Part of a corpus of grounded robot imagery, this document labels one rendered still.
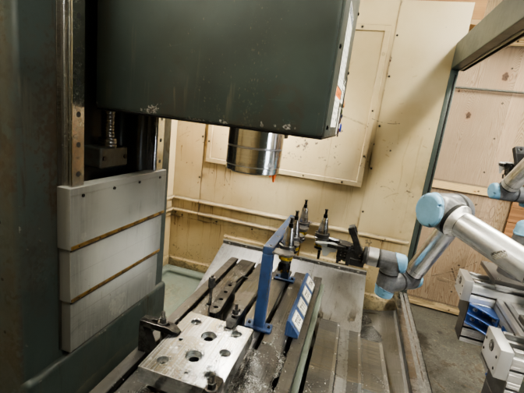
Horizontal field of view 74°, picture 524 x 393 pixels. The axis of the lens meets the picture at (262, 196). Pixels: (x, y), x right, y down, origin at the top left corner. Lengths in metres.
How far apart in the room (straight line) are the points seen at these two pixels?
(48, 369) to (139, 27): 1.00
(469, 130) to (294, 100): 2.92
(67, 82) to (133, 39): 0.20
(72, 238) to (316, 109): 0.74
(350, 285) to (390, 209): 0.47
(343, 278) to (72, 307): 1.41
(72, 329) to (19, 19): 0.83
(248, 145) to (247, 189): 1.19
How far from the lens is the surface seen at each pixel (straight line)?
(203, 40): 0.96
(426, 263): 1.53
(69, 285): 1.16
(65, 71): 1.06
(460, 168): 3.68
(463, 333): 1.78
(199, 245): 2.34
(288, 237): 1.25
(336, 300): 1.98
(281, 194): 2.06
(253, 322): 1.39
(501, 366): 1.27
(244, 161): 0.94
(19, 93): 1.00
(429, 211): 1.28
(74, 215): 1.08
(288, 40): 0.89
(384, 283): 1.50
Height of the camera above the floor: 1.66
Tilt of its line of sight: 13 degrees down
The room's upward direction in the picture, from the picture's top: 7 degrees clockwise
